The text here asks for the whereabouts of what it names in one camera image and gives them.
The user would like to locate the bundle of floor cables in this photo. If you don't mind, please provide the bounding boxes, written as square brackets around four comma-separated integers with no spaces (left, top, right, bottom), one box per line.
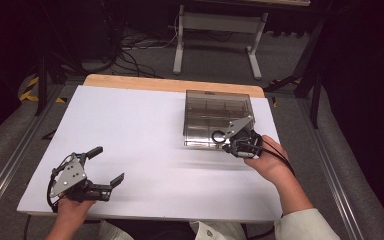
[108,28,179,80]

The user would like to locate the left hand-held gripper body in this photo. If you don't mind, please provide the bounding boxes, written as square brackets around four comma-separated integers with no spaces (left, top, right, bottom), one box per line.
[49,152,113,203]

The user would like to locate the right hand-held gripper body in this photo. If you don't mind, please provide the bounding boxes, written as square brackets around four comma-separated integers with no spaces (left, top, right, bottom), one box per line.
[217,115,265,159]

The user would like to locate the aluminium rail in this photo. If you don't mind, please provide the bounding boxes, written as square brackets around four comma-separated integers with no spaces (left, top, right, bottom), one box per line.
[295,98,366,240]
[0,84,65,223]

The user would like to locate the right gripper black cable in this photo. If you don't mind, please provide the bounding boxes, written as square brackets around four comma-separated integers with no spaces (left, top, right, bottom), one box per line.
[261,134,296,177]

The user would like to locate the person's right hand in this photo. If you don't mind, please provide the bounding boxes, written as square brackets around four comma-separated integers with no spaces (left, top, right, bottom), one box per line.
[244,134,296,188]

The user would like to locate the smoky transparent drawer box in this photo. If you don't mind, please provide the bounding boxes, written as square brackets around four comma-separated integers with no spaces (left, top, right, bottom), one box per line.
[182,89,256,150]

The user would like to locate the yellow black floor tape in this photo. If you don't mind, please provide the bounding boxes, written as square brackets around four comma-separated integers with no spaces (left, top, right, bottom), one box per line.
[18,76,67,104]

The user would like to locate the person's dark trousers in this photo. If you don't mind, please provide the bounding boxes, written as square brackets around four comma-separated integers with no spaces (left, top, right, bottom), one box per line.
[108,219,196,240]

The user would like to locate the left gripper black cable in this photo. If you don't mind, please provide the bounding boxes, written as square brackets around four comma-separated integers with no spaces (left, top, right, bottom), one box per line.
[46,173,60,214]

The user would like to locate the person's left hand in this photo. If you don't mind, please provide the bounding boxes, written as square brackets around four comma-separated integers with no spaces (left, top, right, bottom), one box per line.
[55,197,98,228]

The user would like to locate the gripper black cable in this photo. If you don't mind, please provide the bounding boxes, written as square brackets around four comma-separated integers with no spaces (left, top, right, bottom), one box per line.
[46,173,60,214]
[261,134,296,177]

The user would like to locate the wooden table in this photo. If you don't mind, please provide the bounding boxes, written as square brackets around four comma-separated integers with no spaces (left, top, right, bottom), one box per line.
[83,73,266,99]

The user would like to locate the white metal desk frame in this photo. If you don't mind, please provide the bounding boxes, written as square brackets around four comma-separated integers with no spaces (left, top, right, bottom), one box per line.
[172,3,270,81]

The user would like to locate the black metal stand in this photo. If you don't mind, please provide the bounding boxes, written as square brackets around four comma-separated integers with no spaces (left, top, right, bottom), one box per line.
[34,49,83,117]
[263,16,328,130]

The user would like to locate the white table board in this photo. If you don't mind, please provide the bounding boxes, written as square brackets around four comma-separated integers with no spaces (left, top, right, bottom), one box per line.
[16,84,284,224]

